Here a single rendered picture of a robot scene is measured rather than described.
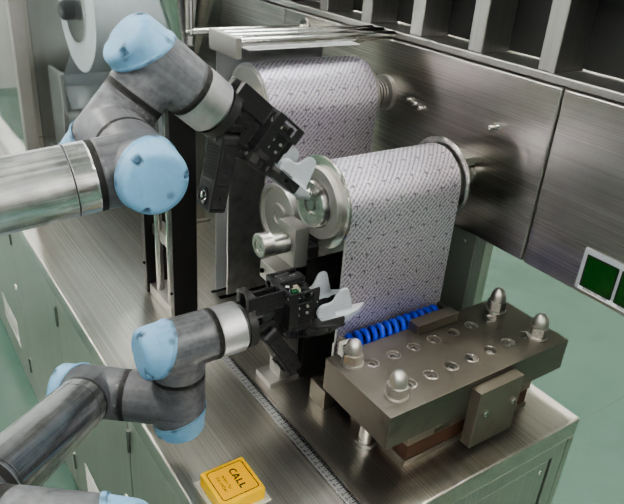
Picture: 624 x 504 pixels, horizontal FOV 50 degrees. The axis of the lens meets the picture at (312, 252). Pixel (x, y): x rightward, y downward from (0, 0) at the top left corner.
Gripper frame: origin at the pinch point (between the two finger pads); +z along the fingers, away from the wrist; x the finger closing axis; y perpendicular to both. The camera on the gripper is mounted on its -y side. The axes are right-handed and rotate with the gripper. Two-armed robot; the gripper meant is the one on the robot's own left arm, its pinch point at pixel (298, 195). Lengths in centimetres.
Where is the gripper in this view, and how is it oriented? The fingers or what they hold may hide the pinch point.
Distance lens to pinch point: 100.4
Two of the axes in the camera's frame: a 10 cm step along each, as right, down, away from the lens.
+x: -5.6, -4.2, 7.2
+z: 5.9, 4.1, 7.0
